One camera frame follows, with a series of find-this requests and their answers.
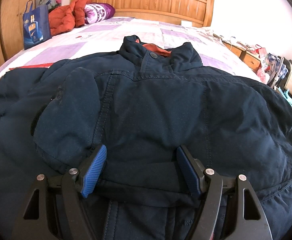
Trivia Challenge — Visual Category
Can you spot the blue tote bag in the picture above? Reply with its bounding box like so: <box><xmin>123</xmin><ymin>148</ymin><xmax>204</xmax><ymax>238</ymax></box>
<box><xmin>23</xmin><ymin>0</ymin><xmax>52</xmax><ymax>50</ymax></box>

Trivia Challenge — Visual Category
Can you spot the patchwork quilt bed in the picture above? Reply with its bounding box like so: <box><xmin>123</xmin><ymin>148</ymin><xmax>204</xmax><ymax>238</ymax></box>
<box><xmin>0</xmin><ymin>17</ymin><xmax>269</xmax><ymax>93</ymax></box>

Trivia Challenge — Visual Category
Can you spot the wooden nightstand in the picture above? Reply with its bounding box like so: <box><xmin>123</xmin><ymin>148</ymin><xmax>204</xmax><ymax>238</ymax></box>
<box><xmin>222</xmin><ymin>40</ymin><xmax>242</xmax><ymax>56</ymax></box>
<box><xmin>240</xmin><ymin>50</ymin><xmax>262</xmax><ymax>72</ymax></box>

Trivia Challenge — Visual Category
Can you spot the blue plaid cloth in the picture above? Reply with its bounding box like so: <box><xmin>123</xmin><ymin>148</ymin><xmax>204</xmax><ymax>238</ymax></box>
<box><xmin>266</xmin><ymin>54</ymin><xmax>287</xmax><ymax>85</ymax></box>

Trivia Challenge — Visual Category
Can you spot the wooden headboard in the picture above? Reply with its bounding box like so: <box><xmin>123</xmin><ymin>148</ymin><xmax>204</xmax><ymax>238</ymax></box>
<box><xmin>69</xmin><ymin>0</ymin><xmax>214</xmax><ymax>27</ymax></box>

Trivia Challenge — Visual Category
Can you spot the light blue plastic bag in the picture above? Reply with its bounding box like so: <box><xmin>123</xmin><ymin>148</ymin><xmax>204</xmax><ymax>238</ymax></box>
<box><xmin>279</xmin><ymin>87</ymin><xmax>292</xmax><ymax>104</ymax></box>

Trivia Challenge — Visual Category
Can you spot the navy padded jacket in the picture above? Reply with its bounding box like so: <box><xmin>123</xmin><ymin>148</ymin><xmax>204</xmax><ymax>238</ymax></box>
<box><xmin>0</xmin><ymin>35</ymin><xmax>292</xmax><ymax>240</ymax></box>

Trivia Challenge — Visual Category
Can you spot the orange padded jacket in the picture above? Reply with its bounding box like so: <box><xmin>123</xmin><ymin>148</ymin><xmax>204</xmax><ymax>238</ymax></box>
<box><xmin>48</xmin><ymin>0</ymin><xmax>91</xmax><ymax>36</ymax></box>

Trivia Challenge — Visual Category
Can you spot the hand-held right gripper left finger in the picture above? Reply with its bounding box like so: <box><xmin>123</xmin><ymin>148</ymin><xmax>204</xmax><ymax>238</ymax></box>
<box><xmin>11</xmin><ymin>144</ymin><xmax>108</xmax><ymax>240</ymax></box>

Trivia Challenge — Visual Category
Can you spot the wooden wardrobe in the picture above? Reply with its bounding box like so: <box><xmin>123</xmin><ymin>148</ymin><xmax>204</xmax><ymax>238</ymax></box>
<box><xmin>0</xmin><ymin>0</ymin><xmax>37</xmax><ymax>80</ymax></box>

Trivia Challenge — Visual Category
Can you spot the purple floral blanket roll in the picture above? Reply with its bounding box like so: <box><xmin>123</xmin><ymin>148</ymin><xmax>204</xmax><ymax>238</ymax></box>
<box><xmin>84</xmin><ymin>3</ymin><xmax>116</xmax><ymax>25</ymax></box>

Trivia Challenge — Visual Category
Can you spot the pink floral bag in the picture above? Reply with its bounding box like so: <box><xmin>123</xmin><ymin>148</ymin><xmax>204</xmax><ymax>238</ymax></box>
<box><xmin>257</xmin><ymin>69</ymin><xmax>270</xmax><ymax>84</ymax></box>

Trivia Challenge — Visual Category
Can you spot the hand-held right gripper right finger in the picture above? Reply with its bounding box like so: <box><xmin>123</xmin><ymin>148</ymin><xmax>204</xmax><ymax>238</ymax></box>
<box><xmin>176</xmin><ymin>145</ymin><xmax>273</xmax><ymax>240</ymax></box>

